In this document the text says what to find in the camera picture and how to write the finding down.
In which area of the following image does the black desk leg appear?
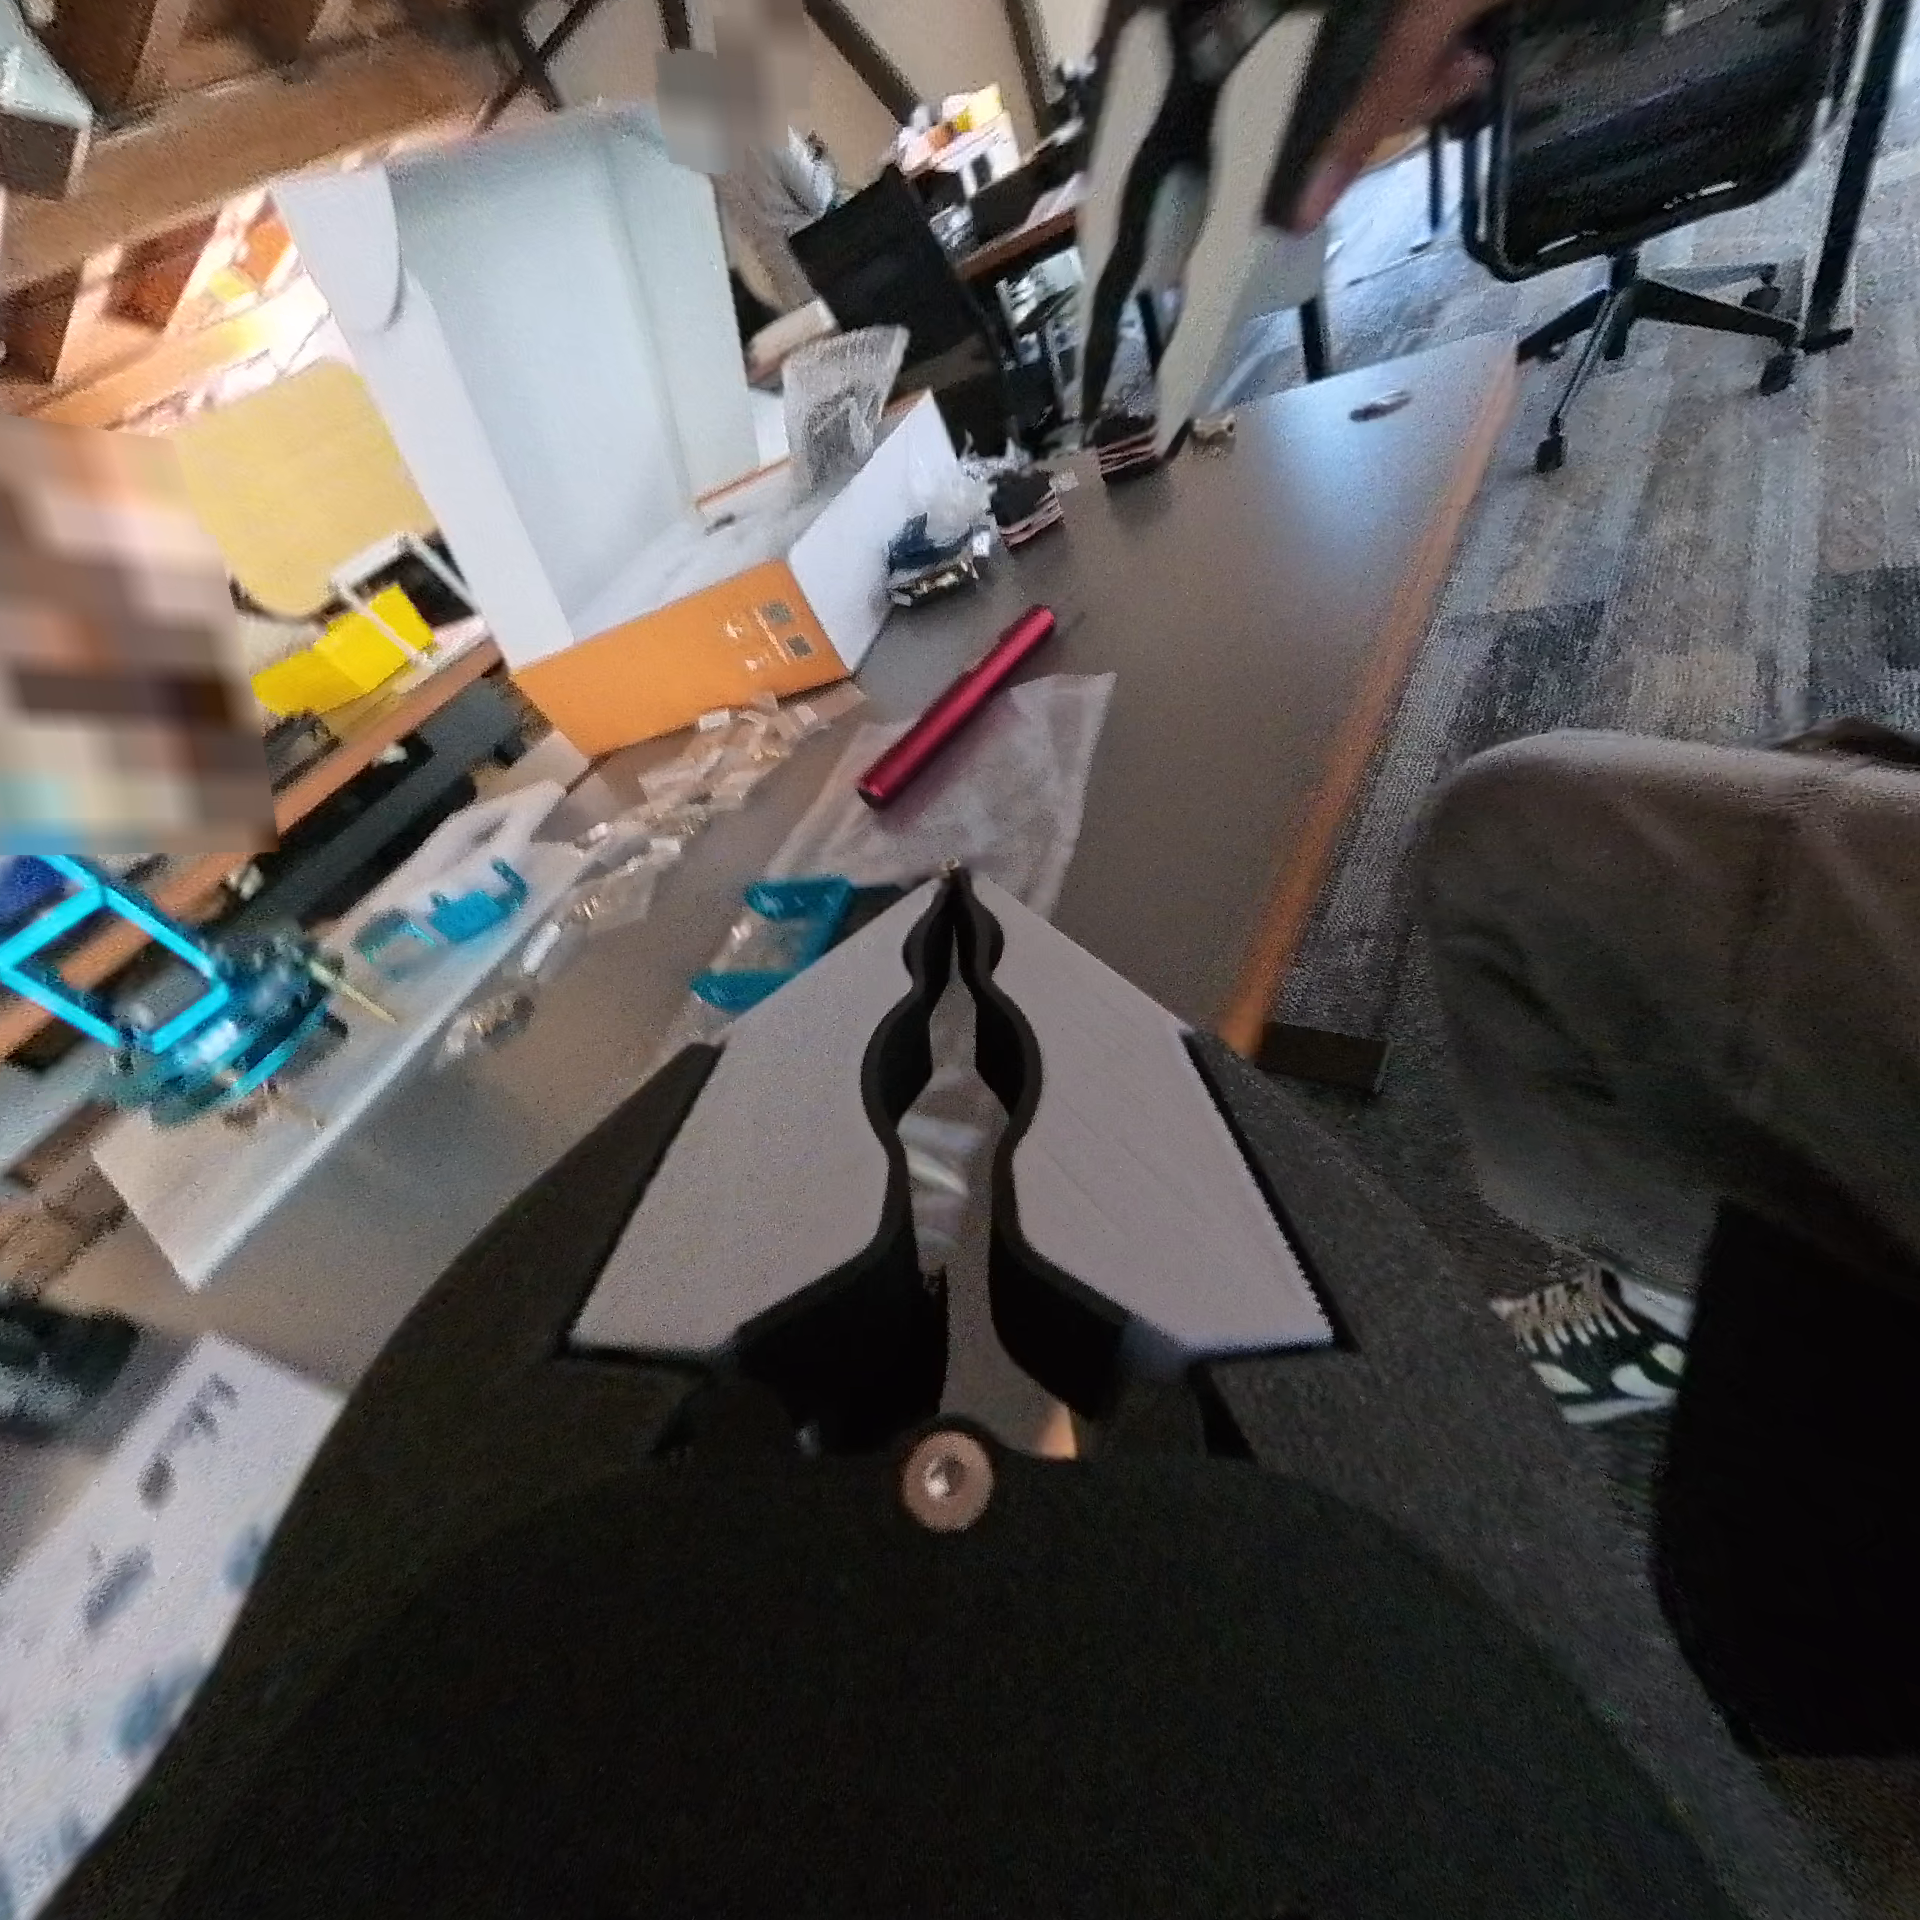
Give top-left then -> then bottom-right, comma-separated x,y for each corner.
1259,1026 -> 1387,1096

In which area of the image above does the open instruction manual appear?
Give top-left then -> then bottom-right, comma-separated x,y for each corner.
0,1333 -> 355,1853

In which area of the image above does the black and white sneaker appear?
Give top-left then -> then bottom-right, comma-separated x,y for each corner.
1492,1269 -> 1699,1429

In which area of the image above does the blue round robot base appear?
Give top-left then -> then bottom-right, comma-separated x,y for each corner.
0,851 -> 397,1126

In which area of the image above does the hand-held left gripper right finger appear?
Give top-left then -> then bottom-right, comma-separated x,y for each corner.
960,875 -> 1339,1375

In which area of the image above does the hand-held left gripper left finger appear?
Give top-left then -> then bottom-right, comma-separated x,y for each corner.
568,882 -> 955,1358

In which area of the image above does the person's right hand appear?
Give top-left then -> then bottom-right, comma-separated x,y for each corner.
1304,0 -> 1506,228

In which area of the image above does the white and orange box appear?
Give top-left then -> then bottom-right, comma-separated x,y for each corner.
277,107 -> 962,758

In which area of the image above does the small blue bracket part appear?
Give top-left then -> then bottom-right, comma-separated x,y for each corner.
358,857 -> 530,962

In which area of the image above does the grey desk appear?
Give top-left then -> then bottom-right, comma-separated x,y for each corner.
0,328 -> 1515,1650

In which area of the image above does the pile of small screw bags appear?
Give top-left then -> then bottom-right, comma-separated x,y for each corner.
437,681 -> 872,1052

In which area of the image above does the yellow box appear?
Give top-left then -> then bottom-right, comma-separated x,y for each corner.
249,586 -> 439,721

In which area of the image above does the blue metal servo bracket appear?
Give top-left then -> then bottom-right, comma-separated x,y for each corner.
690,875 -> 862,1017

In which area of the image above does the white foam sheet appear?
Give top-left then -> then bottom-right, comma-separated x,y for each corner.
90,778 -> 602,1290

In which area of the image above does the large clear plastic bag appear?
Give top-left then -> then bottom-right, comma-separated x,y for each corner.
748,672 -> 1120,962

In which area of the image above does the person's black top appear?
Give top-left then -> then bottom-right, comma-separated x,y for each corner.
1652,1199 -> 1920,1764

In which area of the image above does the black patterned cylinder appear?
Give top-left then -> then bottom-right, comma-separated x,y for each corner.
0,1296 -> 143,1450

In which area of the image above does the black mesh office chair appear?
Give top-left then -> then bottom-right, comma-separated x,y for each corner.
1463,0 -> 1869,474

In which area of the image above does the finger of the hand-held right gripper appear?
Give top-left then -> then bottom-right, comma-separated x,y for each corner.
1078,0 -> 1203,445
1157,59 -> 1334,458

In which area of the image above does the red electric screwdriver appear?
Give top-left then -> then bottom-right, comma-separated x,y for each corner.
854,604 -> 1063,812

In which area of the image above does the bubble wrap sheet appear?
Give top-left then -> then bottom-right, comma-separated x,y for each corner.
785,324 -> 912,487

